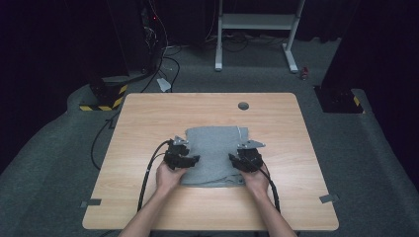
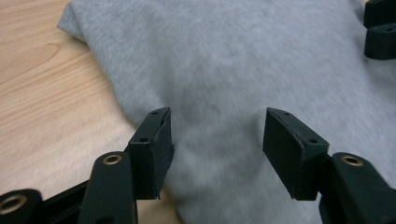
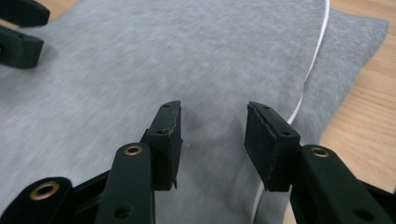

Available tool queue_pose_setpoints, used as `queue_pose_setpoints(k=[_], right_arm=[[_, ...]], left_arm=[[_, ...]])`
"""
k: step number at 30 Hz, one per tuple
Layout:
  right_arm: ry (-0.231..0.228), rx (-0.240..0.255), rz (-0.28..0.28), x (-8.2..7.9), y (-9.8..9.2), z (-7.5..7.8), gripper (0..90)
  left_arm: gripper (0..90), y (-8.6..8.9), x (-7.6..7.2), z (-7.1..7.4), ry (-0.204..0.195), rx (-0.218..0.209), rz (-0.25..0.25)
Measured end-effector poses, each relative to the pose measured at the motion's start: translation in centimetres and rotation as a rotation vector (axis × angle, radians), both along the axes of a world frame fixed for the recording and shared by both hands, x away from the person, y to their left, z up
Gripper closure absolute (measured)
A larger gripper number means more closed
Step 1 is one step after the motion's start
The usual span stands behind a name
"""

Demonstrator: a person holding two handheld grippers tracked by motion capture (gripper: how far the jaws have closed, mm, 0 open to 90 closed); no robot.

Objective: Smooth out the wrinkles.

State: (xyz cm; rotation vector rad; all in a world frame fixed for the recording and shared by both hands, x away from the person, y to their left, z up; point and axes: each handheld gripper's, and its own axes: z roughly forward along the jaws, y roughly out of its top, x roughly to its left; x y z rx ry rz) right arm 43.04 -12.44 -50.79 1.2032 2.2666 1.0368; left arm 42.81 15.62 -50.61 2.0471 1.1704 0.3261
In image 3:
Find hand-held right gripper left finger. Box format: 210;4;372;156
94;100;184;224

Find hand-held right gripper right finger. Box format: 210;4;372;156
244;101;395;224

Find gray sweat shorts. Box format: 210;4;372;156
0;0;389;224

